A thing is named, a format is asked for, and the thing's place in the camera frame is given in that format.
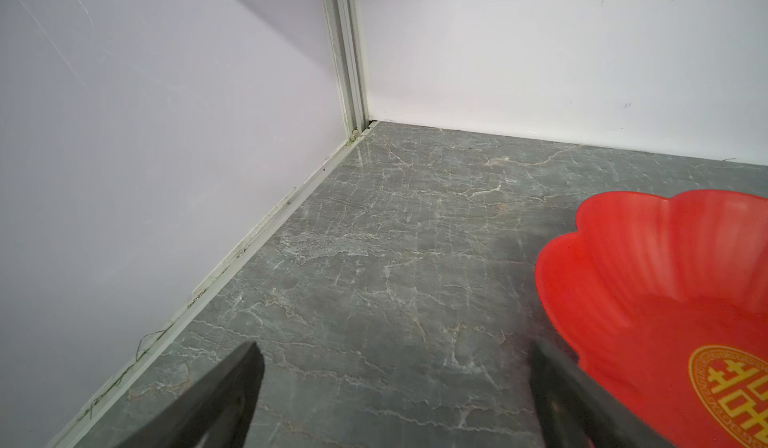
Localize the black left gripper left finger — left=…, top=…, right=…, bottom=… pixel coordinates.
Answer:
left=120, top=341, right=265, bottom=448

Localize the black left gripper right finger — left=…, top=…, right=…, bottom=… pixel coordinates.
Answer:
left=529, top=339, right=672, bottom=447

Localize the red flower-shaped fruit bowl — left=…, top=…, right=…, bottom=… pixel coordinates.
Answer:
left=535, top=189, right=767, bottom=447

